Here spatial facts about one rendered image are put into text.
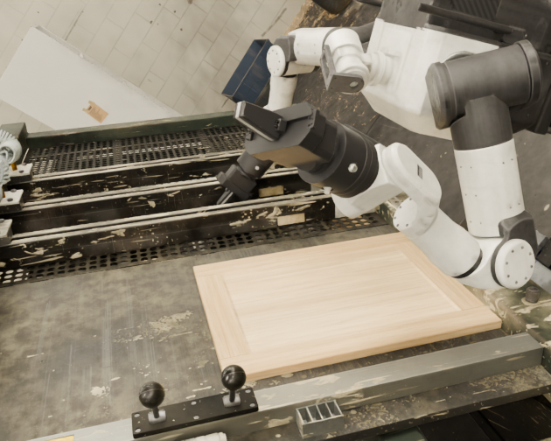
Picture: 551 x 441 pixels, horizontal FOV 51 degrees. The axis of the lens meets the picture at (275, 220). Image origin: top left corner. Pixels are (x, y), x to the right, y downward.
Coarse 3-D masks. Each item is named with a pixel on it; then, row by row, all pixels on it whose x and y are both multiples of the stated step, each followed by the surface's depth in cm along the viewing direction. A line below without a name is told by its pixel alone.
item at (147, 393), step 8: (144, 384) 83; (152, 384) 83; (160, 384) 84; (144, 392) 82; (152, 392) 82; (160, 392) 83; (144, 400) 82; (152, 400) 82; (160, 400) 83; (152, 408) 83; (152, 416) 91; (160, 416) 91
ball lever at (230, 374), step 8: (224, 368) 86; (232, 368) 85; (240, 368) 86; (224, 376) 85; (232, 376) 84; (240, 376) 85; (224, 384) 85; (232, 384) 84; (240, 384) 85; (232, 392) 90; (224, 400) 94; (232, 400) 93; (240, 400) 94
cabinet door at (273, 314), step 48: (384, 240) 151; (240, 288) 133; (288, 288) 132; (336, 288) 131; (384, 288) 130; (432, 288) 129; (240, 336) 116; (288, 336) 116; (336, 336) 114; (384, 336) 114; (432, 336) 114
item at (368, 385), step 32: (448, 352) 105; (480, 352) 105; (512, 352) 104; (288, 384) 99; (320, 384) 99; (352, 384) 98; (384, 384) 98; (416, 384) 101; (448, 384) 102; (256, 416) 94; (288, 416) 96
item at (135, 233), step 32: (320, 192) 169; (0, 224) 150; (96, 224) 156; (128, 224) 155; (160, 224) 156; (192, 224) 158; (224, 224) 161; (256, 224) 163; (0, 256) 148; (32, 256) 150; (64, 256) 152
